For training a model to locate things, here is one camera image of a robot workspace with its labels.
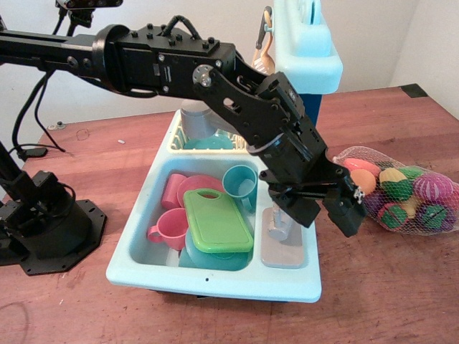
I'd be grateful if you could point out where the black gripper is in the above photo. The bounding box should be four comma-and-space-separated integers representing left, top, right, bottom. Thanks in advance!
247, 118, 367, 237

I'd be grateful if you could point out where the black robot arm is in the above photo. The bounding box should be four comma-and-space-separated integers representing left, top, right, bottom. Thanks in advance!
1, 21, 366, 237

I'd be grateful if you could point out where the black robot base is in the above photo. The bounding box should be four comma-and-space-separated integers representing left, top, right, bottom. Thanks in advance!
1, 148, 107, 276

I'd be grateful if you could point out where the grey toy faucet lever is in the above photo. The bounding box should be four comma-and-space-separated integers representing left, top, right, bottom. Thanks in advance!
260, 204, 306, 269

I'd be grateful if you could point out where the teal plastic cup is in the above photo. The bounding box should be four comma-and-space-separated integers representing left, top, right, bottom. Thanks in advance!
222, 165, 257, 213

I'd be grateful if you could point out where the net bag of toy food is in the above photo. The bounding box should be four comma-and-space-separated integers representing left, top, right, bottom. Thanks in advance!
333, 146, 458, 236

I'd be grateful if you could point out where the green plastic cutting board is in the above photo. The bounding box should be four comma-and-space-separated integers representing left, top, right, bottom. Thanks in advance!
184, 188, 254, 254

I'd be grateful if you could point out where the light blue toy sink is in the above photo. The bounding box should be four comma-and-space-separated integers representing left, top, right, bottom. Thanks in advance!
105, 0, 344, 304

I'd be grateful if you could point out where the teal plate in rack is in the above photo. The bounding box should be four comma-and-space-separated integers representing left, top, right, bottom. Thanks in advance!
184, 135, 233, 150

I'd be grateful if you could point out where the pink plastic plate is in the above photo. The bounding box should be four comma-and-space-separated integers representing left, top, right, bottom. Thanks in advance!
176, 174, 224, 208

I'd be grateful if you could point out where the teal plastic plate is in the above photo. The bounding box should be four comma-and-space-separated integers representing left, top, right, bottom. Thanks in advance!
179, 231, 249, 271

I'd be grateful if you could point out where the pink plastic cup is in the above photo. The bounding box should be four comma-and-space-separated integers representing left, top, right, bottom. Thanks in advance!
146, 208, 189, 251

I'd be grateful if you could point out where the orange toy spatula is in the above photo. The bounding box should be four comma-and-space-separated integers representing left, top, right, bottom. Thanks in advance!
252, 6, 275, 75

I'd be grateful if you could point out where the grey plastic pot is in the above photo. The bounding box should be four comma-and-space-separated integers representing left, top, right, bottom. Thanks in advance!
180, 100, 217, 139

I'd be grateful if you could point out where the pink cup upper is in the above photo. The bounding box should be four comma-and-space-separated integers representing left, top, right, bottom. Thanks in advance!
161, 173, 186, 210

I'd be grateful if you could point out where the cream dish rack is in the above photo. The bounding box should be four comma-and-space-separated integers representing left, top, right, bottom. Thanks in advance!
166, 111, 247, 153

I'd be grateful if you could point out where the black table corner bracket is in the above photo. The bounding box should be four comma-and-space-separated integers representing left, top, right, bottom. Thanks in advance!
400, 83, 428, 98

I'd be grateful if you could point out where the black cable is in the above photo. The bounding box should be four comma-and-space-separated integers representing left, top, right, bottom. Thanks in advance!
9, 70, 67, 162

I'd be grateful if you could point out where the overhead camera mount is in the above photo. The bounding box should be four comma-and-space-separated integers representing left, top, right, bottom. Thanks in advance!
52, 0, 123, 37

